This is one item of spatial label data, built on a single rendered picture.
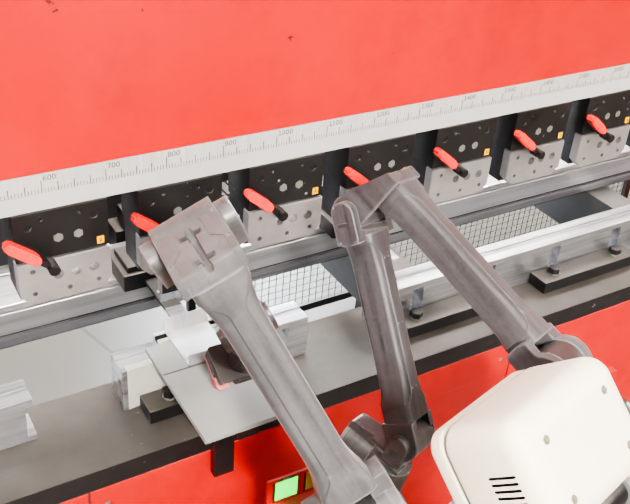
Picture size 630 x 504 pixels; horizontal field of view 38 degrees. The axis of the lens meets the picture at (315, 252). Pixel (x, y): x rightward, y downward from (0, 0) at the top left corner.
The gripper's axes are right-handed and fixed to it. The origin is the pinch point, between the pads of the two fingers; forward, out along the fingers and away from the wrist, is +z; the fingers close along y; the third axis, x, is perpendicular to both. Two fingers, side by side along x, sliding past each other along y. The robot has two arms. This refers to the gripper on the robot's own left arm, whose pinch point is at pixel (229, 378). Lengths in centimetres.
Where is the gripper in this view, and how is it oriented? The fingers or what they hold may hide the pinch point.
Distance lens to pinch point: 157.2
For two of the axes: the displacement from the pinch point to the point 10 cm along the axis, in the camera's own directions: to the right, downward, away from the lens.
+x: 4.1, 8.4, -3.6
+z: -3.1, 5.0, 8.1
